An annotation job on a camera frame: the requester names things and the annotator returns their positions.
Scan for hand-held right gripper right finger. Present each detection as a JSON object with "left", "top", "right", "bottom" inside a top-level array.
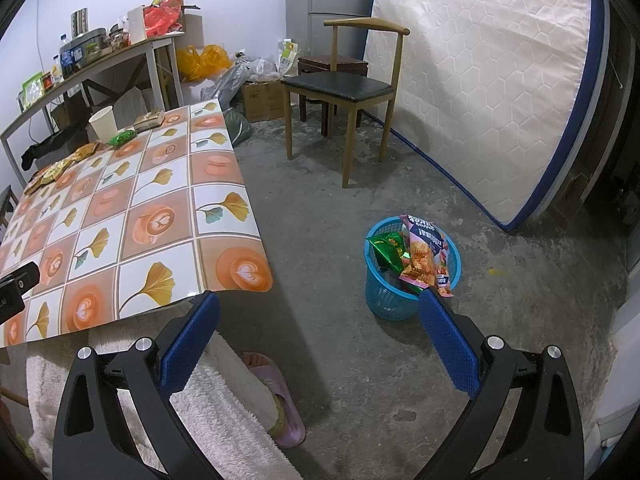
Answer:
[{"left": 417, "top": 289, "right": 585, "bottom": 480}]

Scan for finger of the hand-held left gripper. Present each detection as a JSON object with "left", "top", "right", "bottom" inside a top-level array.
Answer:
[{"left": 0, "top": 262, "right": 41, "bottom": 326}]

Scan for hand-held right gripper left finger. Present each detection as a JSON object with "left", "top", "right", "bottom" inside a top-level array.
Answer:
[{"left": 52, "top": 291, "right": 226, "bottom": 480}]

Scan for blue plastic wastebasket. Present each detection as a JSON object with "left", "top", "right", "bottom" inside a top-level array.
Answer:
[{"left": 364, "top": 216, "right": 462, "bottom": 322}]

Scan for large blue snack bag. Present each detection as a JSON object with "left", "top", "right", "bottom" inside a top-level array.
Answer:
[{"left": 398, "top": 214, "right": 453, "bottom": 298}]

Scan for large green snack bag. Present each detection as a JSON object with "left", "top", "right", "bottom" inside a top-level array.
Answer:
[{"left": 366, "top": 232, "right": 407, "bottom": 273}]

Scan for person's legs white fleece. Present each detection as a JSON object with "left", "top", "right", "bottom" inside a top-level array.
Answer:
[{"left": 25, "top": 332, "right": 281, "bottom": 480}]

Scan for purple slipper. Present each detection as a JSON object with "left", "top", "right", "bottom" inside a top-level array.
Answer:
[{"left": 240, "top": 352, "right": 307, "bottom": 448}]

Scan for yellow snack packet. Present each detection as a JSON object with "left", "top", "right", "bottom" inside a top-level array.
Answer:
[{"left": 41, "top": 160, "right": 69, "bottom": 184}]

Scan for black cloth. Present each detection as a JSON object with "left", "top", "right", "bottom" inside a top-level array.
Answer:
[{"left": 21, "top": 130, "right": 88, "bottom": 171}]

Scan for gold brown snack packet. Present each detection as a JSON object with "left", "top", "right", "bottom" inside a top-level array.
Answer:
[{"left": 62, "top": 142, "right": 101, "bottom": 166}]

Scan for tile pattern tablecloth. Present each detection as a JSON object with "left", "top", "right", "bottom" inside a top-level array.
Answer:
[{"left": 0, "top": 100, "right": 275, "bottom": 348}]

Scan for white paper cup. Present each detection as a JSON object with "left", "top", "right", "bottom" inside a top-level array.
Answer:
[{"left": 88, "top": 106, "right": 118, "bottom": 143}]

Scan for green packet on shelf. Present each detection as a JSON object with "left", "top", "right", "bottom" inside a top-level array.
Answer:
[{"left": 19, "top": 72, "right": 46, "bottom": 109}]

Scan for grey woven sack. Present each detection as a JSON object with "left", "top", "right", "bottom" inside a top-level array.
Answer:
[{"left": 114, "top": 87, "right": 161, "bottom": 118}]

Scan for dark green plastic bag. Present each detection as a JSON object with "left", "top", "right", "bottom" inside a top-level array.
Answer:
[{"left": 222, "top": 107, "right": 255, "bottom": 148}]

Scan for round metal tin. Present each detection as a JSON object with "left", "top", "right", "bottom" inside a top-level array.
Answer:
[{"left": 60, "top": 28, "right": 107, "bottom": 67}]

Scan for brown cardboard box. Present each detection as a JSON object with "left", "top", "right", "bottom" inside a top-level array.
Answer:
[{"left": 242, "top": 81, "right": 287, "bottom": 123}]

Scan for long grey side table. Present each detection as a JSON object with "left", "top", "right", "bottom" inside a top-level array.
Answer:
[{"left": 0, "top": 32, "right": 187, "bottom": 186}]

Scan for white mattress blue edge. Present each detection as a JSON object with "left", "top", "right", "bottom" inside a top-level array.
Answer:
[{"left": 361, "top": 0, "right": 608, "bottom": 231}]

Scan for clear plastic bags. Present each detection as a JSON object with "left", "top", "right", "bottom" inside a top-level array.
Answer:
[{"left": 200, "top": 57, "right": 281, "bottom": 107}]

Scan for yellow plastic bag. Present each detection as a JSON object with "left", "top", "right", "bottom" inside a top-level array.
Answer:
[{"left": 175, "top": 45, "right": 233, "bottom": 82}]

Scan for tall white carton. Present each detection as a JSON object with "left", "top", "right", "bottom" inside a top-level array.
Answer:
[{"left": 127, "top": 6, "right": 147, "bottom": 46}]

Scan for green white paper bag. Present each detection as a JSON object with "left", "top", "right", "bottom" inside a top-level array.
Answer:
[{"left": 276, "top": 39, "right": 301, "bottom": 78}]

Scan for red plastic bag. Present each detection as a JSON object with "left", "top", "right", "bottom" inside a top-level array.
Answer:
[{"left": 143, "top": 0, "right": 183, "bottom": 38}]

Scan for dark brown wooden stool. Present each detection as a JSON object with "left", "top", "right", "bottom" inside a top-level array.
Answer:
[{"left": 298, "top": 56, "right": 369, "bottom": 138}]

